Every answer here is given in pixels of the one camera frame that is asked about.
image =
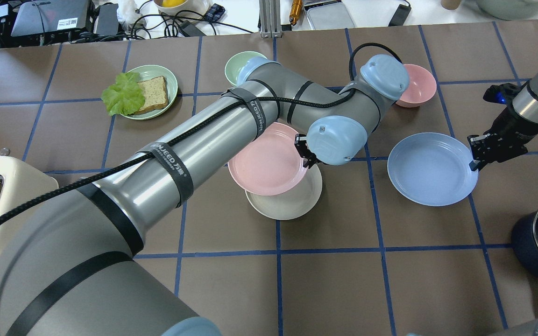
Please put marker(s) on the white toaster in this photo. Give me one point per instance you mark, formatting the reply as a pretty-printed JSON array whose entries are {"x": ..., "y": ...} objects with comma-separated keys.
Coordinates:
[{"x": 20, "y": 183}]

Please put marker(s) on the green lettuce leaf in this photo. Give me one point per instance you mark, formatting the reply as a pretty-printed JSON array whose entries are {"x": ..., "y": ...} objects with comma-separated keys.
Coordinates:
[{"x": 124, "y": 96}]

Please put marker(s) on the pink plate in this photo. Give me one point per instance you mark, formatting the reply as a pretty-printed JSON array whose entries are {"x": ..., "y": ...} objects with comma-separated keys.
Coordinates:
[{"x": 270, "y": 165}]

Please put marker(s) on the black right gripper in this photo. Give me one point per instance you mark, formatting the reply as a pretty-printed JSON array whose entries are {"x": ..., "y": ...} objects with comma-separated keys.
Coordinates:
[{"x": 504, "y": 124}]

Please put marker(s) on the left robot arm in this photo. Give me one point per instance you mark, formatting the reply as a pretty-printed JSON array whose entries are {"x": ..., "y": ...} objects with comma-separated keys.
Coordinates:
[{"x": 70, "y": 270}]

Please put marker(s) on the blue plate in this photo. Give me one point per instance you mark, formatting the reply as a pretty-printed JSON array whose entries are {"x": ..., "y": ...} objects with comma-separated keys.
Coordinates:
[{"x": 432, "y": 169}]

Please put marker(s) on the kitchen scale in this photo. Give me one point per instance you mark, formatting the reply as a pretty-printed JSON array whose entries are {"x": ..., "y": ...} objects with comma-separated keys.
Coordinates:
[{"x": 327, "y": 14}]

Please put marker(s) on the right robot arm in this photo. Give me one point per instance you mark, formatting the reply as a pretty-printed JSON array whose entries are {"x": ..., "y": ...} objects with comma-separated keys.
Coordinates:
[{"x": 512, "y": 129}]

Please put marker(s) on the white bowl with fruit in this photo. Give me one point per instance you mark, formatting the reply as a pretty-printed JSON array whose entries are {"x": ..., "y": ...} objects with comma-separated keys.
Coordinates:
[{"x": 184, "y": 8}]

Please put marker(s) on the pink bowl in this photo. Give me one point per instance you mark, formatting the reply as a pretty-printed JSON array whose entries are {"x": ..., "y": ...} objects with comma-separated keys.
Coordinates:
[{"x": 421, "y": 88}]

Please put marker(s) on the cardboard tube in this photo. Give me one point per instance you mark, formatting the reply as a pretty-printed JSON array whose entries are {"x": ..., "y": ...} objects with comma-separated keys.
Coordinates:
[{"x": 450, "y": 4}]

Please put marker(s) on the aluminium frame post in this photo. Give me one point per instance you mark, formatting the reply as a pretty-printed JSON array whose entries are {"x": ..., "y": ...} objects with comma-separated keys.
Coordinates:
[{"x": 270, "y": 19}]

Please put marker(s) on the green plate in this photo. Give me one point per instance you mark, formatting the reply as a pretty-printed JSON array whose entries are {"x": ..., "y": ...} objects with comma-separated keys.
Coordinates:
[{"x": 150, "y": 71}]

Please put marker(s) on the green bowl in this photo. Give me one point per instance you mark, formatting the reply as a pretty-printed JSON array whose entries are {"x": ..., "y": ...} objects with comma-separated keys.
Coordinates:
[{"x": 240, "y": 66}]

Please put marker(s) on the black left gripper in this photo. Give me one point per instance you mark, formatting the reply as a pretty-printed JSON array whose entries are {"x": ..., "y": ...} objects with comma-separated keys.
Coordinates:
[{"x": 302, "y": 147}]

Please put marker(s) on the cream plate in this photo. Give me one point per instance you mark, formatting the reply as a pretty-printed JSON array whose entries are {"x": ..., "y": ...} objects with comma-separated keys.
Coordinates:
[{"x": 295, "y": 202}]

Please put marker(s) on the black power adapter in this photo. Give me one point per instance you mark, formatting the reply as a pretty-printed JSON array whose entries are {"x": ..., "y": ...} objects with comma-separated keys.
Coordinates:
[{"x": 400, "y": 15}]

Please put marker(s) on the bread slice on plate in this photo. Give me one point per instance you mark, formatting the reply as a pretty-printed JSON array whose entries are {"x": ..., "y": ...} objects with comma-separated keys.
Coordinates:
[{"x": 155, "y": 94}]

